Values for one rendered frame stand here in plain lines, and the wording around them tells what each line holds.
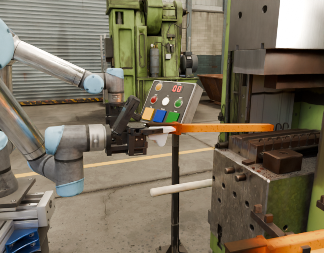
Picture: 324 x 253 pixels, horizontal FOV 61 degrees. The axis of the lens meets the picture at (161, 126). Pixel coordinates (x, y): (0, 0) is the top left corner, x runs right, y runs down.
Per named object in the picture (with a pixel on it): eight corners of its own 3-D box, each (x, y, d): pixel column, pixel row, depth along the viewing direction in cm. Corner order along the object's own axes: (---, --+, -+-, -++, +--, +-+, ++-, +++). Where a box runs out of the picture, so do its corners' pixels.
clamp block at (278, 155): (277, 174, 100) (279, 158, 99) (261, 166, 108) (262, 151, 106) (302, 170, 104) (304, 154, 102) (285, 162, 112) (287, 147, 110)
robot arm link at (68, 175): (68, 181, 84) (67, 147, 82) (90, 192, 77) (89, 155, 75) (43, 189, 78) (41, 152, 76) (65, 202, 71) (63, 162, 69)
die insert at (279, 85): (276, 89, 111) (277, 74, 109) (263, 87, 118) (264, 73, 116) (330, 86, 121) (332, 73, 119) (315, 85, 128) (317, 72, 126)
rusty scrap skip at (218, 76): (231, 111, 711) (233, 78, 691) (195, 101, 881) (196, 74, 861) (267, 108, 755) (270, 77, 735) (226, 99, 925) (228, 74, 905)
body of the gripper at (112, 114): (107, 125, 132) (105, 101, 130) (124, 125, 134) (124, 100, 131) (106, 129, 125) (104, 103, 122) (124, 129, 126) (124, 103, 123)
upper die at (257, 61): (263, 75, 103) (265, 48, 100) (232, 73, 121) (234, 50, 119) (343, 73, 116) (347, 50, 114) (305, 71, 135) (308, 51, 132)
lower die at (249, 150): (255, 163, 111) (257, 143, 109) (228, 148, 129) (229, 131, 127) (331, 151, 125) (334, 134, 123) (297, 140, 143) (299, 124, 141)
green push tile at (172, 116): (174, 125, 147) (179, 113, 148) (164, 123, 153) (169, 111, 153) (176, 126, 149) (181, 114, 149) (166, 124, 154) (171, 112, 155)
